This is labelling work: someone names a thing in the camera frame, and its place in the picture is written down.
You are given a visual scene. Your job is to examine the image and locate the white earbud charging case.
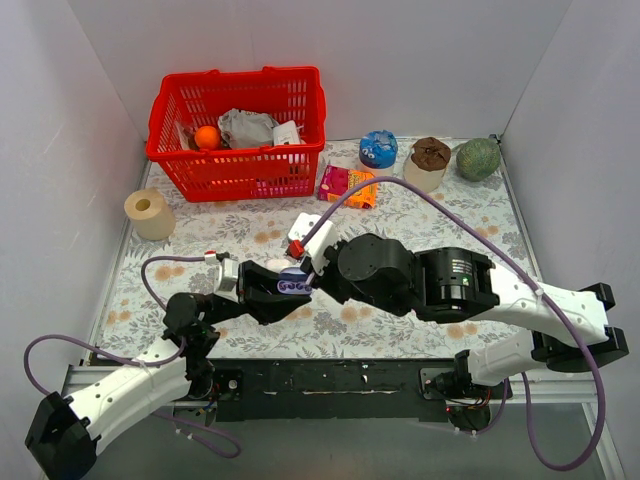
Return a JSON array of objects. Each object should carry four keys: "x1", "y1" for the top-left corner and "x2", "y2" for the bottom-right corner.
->
[{"x1": 265, "y1": 258, "x2": 290, "y2": 272}]

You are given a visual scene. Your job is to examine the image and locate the purple earbud case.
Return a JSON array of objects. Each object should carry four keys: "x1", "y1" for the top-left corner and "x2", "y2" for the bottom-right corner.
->
[{"x1": 276, "y1": 267, "x2": 312, "y2": 296}]

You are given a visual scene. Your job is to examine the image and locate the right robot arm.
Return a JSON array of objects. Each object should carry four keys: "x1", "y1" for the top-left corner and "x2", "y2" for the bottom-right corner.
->
[{"x1": 306, "y1": 234, "x2": 629, "y2": 399}]

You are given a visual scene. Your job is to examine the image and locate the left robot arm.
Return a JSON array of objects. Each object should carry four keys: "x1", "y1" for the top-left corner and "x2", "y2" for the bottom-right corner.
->
[{"x1": 25, "y1": 259, "x2": 312, "y2": 479}]

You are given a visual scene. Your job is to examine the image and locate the pink orange candy box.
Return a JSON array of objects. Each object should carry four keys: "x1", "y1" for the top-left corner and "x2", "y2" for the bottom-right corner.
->
[{"x1": 317, "y1": 165, "x2": 377, "y2": 209}]

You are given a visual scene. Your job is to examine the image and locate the beige paper roll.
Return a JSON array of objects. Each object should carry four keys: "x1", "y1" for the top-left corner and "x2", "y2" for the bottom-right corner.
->
[{"x1": 124, "y1": 187, "x2": 176, "y2": 241}]

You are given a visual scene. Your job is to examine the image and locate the brown topped paper roll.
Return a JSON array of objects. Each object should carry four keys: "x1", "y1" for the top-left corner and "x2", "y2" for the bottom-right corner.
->
[{"x1": 403, "y1": 137, "x2": 451, "y2": 193}]

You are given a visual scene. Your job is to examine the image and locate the blue wrapped paper roll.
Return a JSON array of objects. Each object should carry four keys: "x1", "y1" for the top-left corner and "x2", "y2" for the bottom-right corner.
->
[{"x1": 358, "y1": 130, "x2": 398, "y2": 177}]

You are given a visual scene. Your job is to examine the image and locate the white box in basket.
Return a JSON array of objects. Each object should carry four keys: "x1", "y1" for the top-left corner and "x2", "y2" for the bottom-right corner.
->
[{"x1": 272, "y1": 120, "x2": 305, "y2": 146}]

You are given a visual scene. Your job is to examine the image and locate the orange fruit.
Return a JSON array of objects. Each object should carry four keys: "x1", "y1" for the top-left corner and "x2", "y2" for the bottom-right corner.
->
[{"x1": 194, "y1": 125, "x2": 221, "y2": 150}]

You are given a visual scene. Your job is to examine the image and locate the crumpled grey cloth bag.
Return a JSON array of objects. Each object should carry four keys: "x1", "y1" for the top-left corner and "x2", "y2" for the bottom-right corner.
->
[{"x1": 217, "y1": 108, "x2": 279, "y2": 149}]

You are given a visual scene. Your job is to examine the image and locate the green melon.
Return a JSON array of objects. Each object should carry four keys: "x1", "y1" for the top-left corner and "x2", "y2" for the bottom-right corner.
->
[{"x1": 456, "y1": 138, "x2": 501, "y2": 182}]

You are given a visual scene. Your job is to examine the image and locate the clear snack bag in basket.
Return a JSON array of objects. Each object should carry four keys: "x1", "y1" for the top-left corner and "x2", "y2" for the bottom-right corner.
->
[{"x1": 174, "y1": 121, "x2": 199, "y2": 151}]

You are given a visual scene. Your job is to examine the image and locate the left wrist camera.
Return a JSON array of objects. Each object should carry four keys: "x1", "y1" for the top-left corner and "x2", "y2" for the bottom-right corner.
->
[{"x1": 204, "y1": 250, "x2": 239, "y2": 303}]

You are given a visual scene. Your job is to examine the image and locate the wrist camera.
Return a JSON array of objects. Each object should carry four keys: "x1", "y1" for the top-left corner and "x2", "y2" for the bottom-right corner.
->
[
  {"x1": 204, "y1": 250, "x2": 239, "y2": 303},
  {"x1": 287, "y1": 213, "x2": 339, "y2": 276}
]

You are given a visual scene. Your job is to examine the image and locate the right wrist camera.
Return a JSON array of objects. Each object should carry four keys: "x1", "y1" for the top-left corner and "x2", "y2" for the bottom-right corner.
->
[{"x1": 287, "y1": 213, "x2": 339, "y2": 276}]

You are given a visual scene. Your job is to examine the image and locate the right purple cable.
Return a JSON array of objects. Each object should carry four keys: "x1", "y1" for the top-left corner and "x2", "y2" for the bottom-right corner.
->
[{"x1": 299, "y1": 176, "x2": 607, "y2": 471}]

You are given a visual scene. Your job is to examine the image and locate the purple cable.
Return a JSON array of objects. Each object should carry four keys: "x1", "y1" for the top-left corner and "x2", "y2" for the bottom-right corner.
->
[
  {"x1": 299, "y1": 176, "x2": 607, "y2": 471},
  {"x1": 23, "y1": 254, "x2": 244, "y2": 459}
]

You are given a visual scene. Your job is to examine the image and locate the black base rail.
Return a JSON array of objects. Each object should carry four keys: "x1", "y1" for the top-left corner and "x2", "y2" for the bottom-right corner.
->
[{"x1": 154, "y1": 357, "x2": 501, "y2": 424}]

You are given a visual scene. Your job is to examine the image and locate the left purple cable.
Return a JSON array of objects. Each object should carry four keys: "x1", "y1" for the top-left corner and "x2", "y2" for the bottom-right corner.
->
[{"x1": 23, "y1": 254, "x2": 244, "y2": 459}]

